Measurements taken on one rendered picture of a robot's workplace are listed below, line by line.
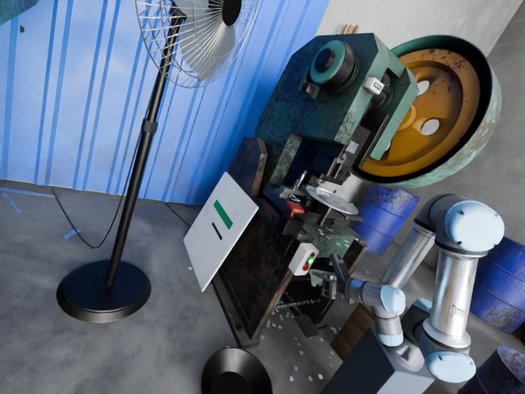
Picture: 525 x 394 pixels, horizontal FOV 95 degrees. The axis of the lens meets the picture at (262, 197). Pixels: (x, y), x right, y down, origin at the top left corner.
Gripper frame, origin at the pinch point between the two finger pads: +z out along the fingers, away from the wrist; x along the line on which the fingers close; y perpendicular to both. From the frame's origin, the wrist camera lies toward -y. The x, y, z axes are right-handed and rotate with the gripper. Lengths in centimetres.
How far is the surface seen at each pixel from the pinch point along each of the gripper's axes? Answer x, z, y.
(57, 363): -78, 43, 38
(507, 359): 109, -42, 40
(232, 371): -16, 26, 48
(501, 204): 354, -3, -73
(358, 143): 27, -1, -62
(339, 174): 21, 5, -45
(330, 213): 21.4, 8.8, -25.5
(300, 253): -3.7, 3.1, -6.2
